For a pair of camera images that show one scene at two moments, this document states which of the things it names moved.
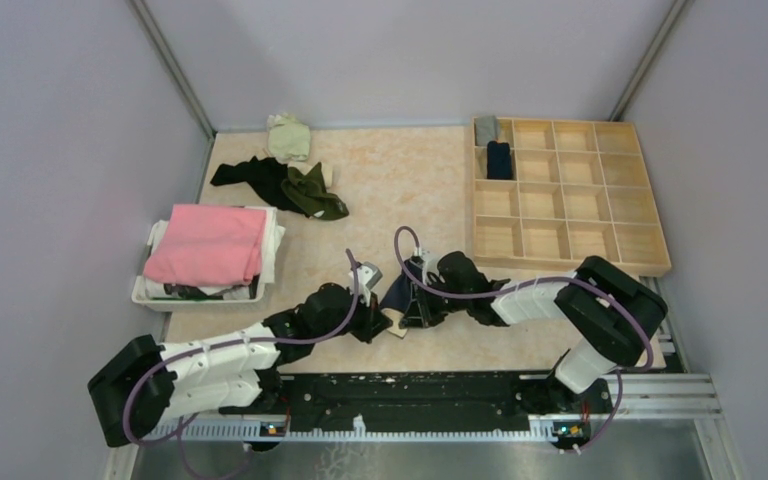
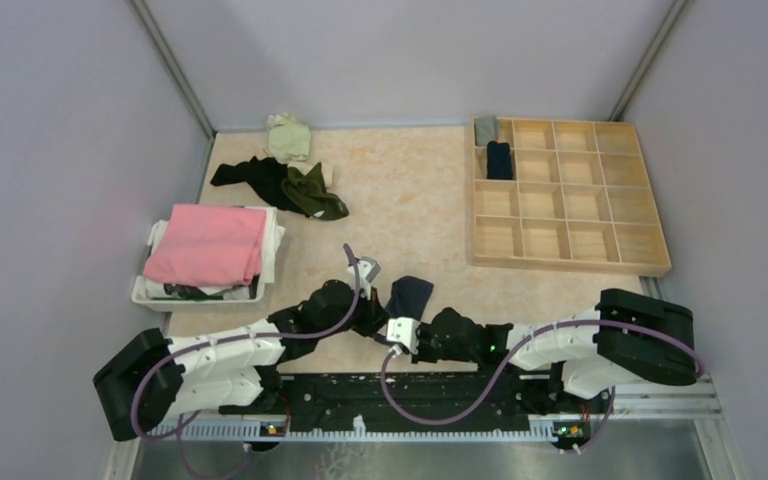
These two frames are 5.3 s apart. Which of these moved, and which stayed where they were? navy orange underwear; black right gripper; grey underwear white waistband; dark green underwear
Moved: black right gripper
Stayed: navy orange underwear; dark green underwear; grey underwear white waistband
